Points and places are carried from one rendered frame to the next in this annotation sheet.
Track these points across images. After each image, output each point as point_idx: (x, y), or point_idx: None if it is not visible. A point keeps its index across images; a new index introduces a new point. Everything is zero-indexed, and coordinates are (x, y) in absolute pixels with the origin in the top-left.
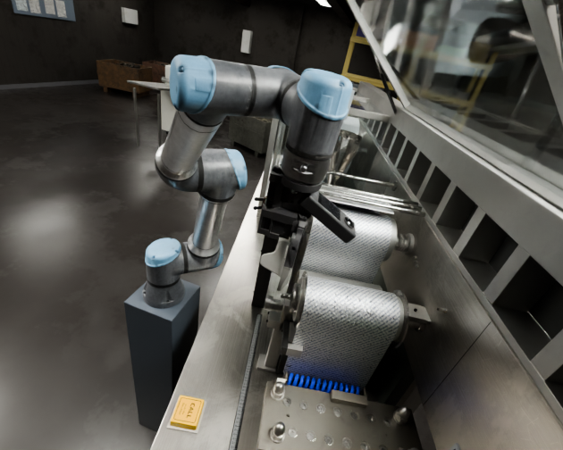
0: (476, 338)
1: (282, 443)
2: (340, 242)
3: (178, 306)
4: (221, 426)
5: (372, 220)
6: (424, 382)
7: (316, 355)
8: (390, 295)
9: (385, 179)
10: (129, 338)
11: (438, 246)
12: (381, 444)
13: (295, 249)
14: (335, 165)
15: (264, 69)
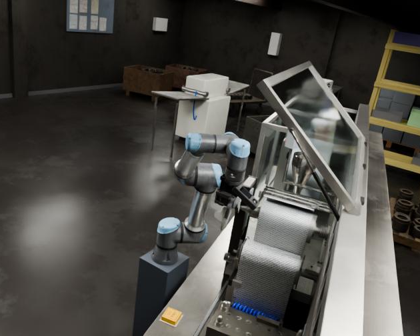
0: (321, 269)
1: (221, 328)
2: (277, 225)
3: (173, 266)
4: (189, 328)
5: (299, 213)
6: (309, 309)
7: (250, 290)
8: (297, 255)
9: None
10: (137, 288)
11: (331, 229)
12: None
13: (229, 210)
14: (297, 178)
15: (221, 136)
